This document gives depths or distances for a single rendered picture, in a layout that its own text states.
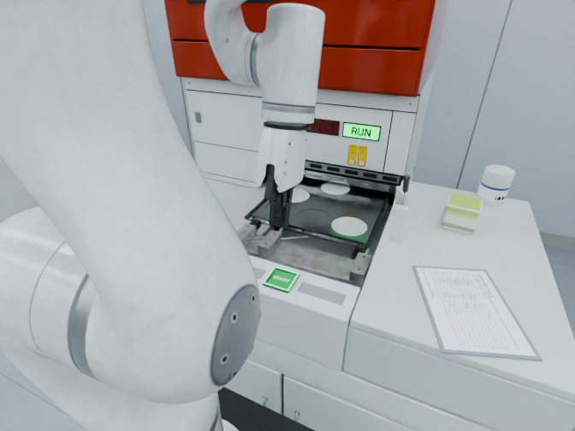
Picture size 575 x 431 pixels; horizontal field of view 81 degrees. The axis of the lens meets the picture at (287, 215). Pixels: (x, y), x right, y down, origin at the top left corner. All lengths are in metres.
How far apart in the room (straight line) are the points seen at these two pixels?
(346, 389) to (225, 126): 0.96
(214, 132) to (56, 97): 1.18
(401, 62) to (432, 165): 1.76
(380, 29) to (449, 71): 1.57
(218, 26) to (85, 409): 0.44
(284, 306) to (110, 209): 0.50
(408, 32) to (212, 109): 0.71
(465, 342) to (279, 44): 0.53
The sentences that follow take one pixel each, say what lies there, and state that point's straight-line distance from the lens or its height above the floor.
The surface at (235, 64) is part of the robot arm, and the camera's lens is 0.55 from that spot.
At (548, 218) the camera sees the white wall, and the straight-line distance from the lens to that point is 2.92.
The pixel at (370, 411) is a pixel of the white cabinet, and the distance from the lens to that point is 0.81.
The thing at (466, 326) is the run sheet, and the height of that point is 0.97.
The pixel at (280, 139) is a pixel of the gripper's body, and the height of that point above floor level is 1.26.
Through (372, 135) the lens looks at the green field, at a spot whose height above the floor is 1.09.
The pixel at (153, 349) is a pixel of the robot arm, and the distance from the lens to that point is 0.22.
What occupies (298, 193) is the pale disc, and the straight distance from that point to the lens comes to 1.13.
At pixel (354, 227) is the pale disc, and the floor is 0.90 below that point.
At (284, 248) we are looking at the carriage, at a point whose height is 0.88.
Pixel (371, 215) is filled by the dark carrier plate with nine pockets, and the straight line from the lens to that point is 1.04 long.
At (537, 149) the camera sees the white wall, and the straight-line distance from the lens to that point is 2.70.
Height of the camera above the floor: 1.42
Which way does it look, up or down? 31 degrees down
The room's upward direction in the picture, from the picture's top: straight up
